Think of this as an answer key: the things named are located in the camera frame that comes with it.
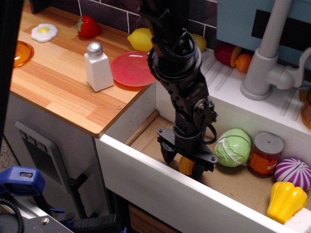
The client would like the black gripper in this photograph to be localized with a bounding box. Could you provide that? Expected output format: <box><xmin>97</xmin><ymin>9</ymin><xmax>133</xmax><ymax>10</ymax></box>
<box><xmin>157</xmin><ymin>123</ymin><xmax>218</xmax><ymax>180</ymax></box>

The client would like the yellow toy corn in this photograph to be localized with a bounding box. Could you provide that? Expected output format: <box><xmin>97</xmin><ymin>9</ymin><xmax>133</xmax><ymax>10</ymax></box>
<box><xmin>178</xmin><ymin>156</ymin><xmax>195</xmax><ymax>176</ymax></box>

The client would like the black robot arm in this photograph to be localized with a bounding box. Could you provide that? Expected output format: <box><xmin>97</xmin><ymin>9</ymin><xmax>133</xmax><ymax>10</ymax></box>
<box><xmin>138</xmin><ymin>0</ymin><xmax>218</xmax><ymax>180</ymax></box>

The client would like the pink plastic plate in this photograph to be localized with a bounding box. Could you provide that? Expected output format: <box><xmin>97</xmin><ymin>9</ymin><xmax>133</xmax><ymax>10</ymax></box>
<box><xmin>110</xmin><ymin>51</ymin><xmax>156</xmax><ymax>87</ymax></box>

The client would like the green toy cabbage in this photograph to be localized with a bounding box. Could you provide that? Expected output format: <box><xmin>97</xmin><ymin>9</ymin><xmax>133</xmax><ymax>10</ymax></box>
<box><xmin>214</xmin><ymin>129</ymin><xmax>251</xmax><ymax>167</ymax></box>

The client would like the white toy sink basin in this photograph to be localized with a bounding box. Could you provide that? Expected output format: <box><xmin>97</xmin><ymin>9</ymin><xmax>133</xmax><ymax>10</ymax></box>
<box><xmin>96</xmin><ymin>50</ymin><xmax>311</xmax><ymax>233</ymax></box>

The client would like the orange labelled toy can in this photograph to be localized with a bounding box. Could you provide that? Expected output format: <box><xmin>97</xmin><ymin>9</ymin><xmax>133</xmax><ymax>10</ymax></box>
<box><xmin>247</xmin><ymin>132</ymin><xmax>284</xmax><ymax>178</ymax></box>

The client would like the yellow toy bell pepper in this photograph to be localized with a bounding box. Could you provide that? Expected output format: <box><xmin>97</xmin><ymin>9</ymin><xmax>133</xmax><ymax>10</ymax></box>
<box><xmin>267</xmin><ymin>182</ymin><xmax>308</xmax><ymax>224</ymax></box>

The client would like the purple striped toy onion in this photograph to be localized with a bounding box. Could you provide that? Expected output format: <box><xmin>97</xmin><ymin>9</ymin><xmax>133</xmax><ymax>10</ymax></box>
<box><xmin>274</xmin><ymin>158</ymin><xmax>311</xmax><ymax>192</ymax></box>

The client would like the red toy apple half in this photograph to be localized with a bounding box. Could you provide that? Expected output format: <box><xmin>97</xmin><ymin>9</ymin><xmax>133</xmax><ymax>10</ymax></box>
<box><xmin>214</xmin><ymin>43</ymin><xmax>242</xmax><ymax>67</ymax></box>

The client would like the orange toy citrus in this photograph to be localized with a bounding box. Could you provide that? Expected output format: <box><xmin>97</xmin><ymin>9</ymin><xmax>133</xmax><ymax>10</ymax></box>
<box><xmin>234</xmin><ymin>54</ymin><xmax>253</xmax><ymax>73</ymax></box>

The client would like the grey toy faucet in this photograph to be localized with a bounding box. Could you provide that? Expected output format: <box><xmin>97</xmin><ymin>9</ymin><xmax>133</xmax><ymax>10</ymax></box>
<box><xmin>241</xmin><ymin>0</ymin><xmax>311</xmax><ymax>100</ymax></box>

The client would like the white salt shaker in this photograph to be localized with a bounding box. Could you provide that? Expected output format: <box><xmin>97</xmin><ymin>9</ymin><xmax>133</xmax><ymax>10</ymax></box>
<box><xmin>84</xmin><ymin>41</ymin><xmax>114</xmax><ymax>92</ymax></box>

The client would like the yellow toy potato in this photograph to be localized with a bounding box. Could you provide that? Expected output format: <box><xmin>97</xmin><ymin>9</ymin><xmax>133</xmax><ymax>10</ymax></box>
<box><xmin>192</xmin><ymin>33</ymin><xmax>207</xmax><ymax>51</ymax></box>

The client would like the yellow toy lemon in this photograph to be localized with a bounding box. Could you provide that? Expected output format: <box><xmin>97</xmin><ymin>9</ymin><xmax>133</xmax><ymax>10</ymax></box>
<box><xmin>127</xmin><ymin>28</ymin><xmax>153</xmax><ymax>52</ymax></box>

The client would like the orange transparent pot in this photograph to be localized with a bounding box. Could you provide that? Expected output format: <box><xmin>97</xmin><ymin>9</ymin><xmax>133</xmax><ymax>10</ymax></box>
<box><xmin>299</xmin><ymin>86</ymin><xmax>311</xmax><ymax>130</ymax></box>

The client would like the grey toy oven door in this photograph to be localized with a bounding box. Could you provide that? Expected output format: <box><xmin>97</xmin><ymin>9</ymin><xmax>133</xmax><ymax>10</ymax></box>
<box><xmin>15</xmin><ymin>121</ymin><xmax>87</xmax><ymax>218</ymax></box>

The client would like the blue clamp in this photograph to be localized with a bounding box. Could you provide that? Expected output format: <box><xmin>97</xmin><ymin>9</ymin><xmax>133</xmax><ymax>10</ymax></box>
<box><xmin>0</xmin><ymin>166</ymin><xmax>45</xmax><ymax>196</ymax></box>

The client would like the red toy strawberry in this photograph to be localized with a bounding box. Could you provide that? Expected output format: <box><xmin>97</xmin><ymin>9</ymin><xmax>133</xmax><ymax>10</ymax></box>
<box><xmin>77</xmin><ymin>15</ymin><xmax>102</xmax><ymax>37</ymax></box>

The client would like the toy fried egg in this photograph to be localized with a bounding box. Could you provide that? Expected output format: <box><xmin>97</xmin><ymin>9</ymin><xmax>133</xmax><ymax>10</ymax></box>
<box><xmin>31</xmin><ymin>23</ymin><xmax>58</xmax><ymax>43</ymax></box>

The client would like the orange transparent pot lid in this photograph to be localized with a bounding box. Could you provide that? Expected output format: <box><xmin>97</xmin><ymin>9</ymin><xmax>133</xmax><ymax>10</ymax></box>
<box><xmin>14</xmin><ymin>41</ymin><xmax>35</xmax><ymax>68</ymax></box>

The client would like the black corrugated cable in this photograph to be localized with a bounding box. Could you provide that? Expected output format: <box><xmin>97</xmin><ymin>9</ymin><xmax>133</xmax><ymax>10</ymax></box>
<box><xmin>0</xmin><ymin>198</ymin><xmax>24</xmax><ymax>233</ymax></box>

